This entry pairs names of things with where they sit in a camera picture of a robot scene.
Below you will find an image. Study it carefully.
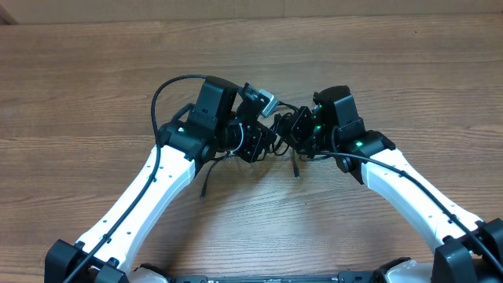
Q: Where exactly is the black cable bundle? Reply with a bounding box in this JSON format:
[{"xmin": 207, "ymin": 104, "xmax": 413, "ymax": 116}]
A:
[{"xmin": 199, "ymin": 101, "xmax": 302, "ymax": 200}]

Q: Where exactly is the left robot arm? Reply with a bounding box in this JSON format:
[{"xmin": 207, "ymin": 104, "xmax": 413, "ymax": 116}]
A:
[{"xmin": 44, "ymin": 75, "xmax": 278, "ymax": 282}]

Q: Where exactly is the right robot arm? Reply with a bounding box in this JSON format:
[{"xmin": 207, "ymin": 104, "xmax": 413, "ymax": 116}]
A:
[{"xmin": 290, "ymin": 86, "xmax": 502, "ymax": 282}]

